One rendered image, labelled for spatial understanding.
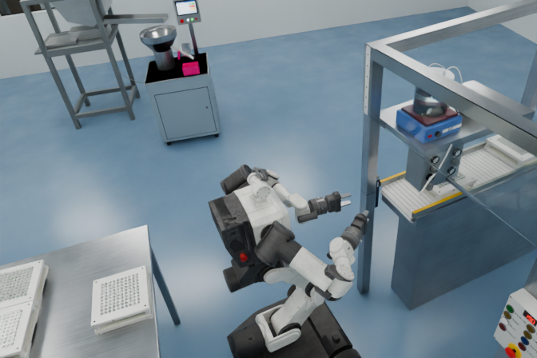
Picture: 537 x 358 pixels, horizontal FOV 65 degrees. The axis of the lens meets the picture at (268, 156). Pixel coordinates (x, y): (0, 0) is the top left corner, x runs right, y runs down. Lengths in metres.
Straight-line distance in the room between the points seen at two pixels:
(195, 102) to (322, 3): 3.40
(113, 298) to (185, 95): 2.63
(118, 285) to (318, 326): 1.19
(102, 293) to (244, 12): 5.42
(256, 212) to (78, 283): 1.00
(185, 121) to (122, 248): 2.31
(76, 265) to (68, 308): 0.26
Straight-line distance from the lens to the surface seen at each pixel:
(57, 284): 2.36
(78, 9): 4.96
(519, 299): 1.66
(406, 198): 2.30
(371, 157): 2.19
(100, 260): 2.35
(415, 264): 2.65
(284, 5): 6.92
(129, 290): 2.06
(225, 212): 1.78
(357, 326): 2.88
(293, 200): 2.07
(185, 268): 3.30
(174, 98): 4.30
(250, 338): 2.47
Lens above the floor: 2.46
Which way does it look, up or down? 36 degrees down
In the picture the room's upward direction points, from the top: 7 degrees counter-clockwise
